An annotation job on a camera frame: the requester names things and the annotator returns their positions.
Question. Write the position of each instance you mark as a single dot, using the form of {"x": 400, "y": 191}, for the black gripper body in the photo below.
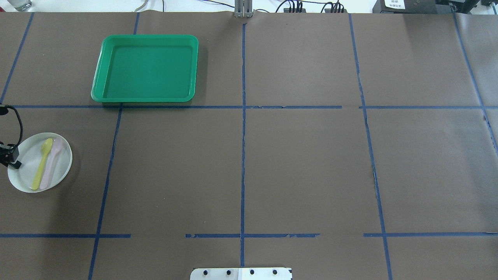
{"x": 8, "y": 152}

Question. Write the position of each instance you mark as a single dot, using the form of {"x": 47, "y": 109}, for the white round plate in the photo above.
{"x": 30, "y": 155}

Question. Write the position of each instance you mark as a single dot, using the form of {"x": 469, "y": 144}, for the yellow plastic spoon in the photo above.
{"x": 45, "y": 150}

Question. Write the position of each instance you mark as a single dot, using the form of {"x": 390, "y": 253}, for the pink plastic spoon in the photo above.
{"x": 55, "y": 150}

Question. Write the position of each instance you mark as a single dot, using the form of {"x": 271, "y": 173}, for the green plastic tray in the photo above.
{"x": 146, "y": 68}

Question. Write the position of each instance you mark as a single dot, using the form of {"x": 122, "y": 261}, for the clear glass cup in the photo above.
{"x": 20, "y": 5}

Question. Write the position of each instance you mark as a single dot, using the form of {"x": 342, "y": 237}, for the black power strip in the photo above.
{"x": 311, "y": 6}

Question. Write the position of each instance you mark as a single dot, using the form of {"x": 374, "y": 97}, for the black device box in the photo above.
{"x": 411, "y": 7}

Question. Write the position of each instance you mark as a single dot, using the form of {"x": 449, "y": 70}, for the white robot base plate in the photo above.
{"x": 263, "y": 273}

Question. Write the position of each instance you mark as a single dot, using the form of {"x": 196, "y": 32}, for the grey metal bracket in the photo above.
{"x": 243, "y": 9}

